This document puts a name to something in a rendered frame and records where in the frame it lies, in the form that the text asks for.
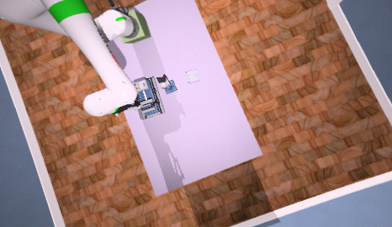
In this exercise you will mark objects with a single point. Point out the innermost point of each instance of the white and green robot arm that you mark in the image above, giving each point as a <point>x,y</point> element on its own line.
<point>72,17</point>

